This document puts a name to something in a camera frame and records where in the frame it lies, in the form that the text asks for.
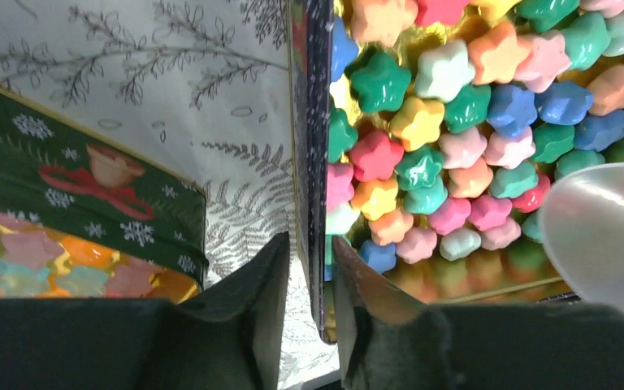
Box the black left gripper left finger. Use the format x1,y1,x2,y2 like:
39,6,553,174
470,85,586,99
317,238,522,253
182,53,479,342
180,232,290,389

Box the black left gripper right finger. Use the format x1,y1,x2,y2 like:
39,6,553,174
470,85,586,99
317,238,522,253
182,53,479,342
332,238,424,389

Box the gold tin star candies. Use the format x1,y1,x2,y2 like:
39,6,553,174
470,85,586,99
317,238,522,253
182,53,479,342
289,1,624,344

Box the clear plastic scoop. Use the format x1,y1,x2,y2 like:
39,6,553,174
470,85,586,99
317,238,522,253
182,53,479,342
539,162,624,314

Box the gold tin pastel candies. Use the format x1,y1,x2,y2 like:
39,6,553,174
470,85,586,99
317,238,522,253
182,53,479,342
0,88,209,303

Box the floral tablecloth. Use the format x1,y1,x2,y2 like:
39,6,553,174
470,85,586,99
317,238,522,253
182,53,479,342
0,1,338,389

